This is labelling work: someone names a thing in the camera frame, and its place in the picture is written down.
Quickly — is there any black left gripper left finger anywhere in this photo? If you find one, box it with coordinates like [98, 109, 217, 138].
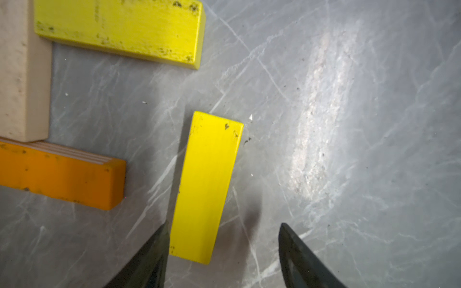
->
[105, 223, 170, 288]

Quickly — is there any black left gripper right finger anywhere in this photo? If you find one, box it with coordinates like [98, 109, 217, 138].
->
[278, 223, 346, 288]

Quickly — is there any orange block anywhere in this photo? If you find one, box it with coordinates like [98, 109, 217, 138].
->
[1, 138, 127, 211]

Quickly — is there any yellow block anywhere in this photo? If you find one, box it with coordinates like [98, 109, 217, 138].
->
[169, 111, 244, 265]
[34, 0, 206, 70]

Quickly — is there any beige wooden block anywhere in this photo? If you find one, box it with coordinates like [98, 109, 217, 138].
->
[1, 1, 52, 142]

